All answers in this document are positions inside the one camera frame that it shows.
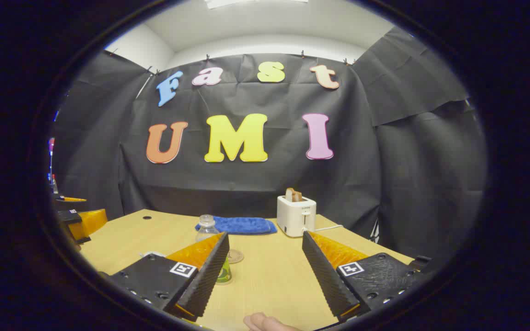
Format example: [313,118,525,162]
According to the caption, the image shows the blue towel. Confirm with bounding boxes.
[195,216,278,235]

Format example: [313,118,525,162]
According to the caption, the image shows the ceiling light panel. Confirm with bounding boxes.
[204,0,310,10]

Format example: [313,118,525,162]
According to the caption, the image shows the clear green label water bottle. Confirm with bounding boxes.
[195,215,232,284]

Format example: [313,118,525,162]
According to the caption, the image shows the colourful screen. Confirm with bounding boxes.
[48,137,57,184]

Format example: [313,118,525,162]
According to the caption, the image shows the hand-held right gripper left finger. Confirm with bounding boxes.
[108,231,230,322]

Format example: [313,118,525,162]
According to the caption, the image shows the white toaster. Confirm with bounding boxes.
[277,195,317,238]

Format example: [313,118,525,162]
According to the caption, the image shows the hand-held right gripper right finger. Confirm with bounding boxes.
[301,230,432,323]

